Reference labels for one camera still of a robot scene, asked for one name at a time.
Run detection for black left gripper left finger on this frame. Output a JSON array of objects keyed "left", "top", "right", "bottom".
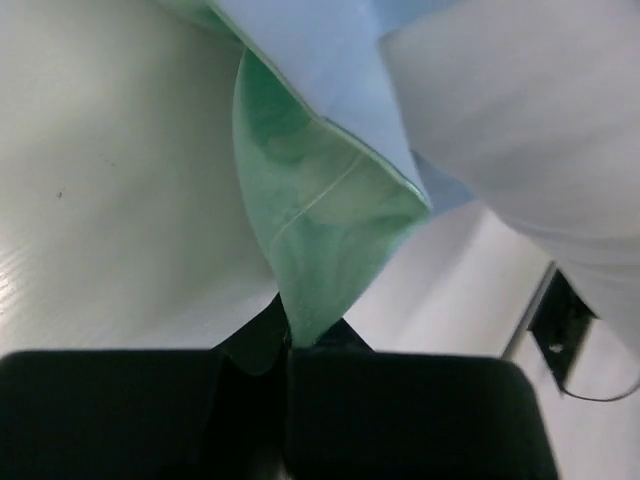
[{"left": 1, "top": 299, "right": 289, "bottom": 479}]

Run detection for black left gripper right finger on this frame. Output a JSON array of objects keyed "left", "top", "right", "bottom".
[{"left": 287, "top": 346, "right": 559, "bottom": 479}]

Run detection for light blue green pillowcase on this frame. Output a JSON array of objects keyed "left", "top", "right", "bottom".
[{"left": 206, "top": 1, "right": 471, "bottom": 347}]

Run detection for white pillow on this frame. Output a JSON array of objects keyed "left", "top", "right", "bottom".
[{"left": 381, "top": 1, "right": 639, "bottom": 347}]

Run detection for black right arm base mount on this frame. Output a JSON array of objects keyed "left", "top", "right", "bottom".
[{"left": 527, "top": 264, "right": 640, "bottom": 404}]

